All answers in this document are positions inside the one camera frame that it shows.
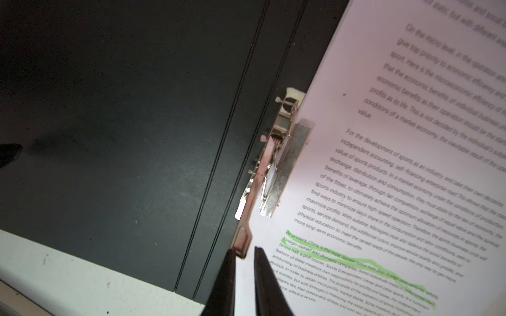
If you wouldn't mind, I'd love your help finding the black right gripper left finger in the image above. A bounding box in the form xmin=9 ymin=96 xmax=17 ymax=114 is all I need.
xmin=201 ymin=249 xmax=236 ymax=316

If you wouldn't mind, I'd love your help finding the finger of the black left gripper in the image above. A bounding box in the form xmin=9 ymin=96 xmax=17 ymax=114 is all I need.
xmin=0 ymin=144 xmax=23 ymax=168

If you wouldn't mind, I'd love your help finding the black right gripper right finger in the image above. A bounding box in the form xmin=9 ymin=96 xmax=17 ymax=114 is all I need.
xmin=254 ymin=247 xmax=294 ymax=316

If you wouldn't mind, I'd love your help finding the blue file folder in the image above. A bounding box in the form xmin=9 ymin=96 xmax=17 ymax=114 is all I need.
xmin=1 ymin=1 xmax=347 ymax=303

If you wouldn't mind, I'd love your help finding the printed paper sheet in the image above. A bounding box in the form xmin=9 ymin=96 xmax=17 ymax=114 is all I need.
xmin=251 ymin=1 xmax=505 ymax=315

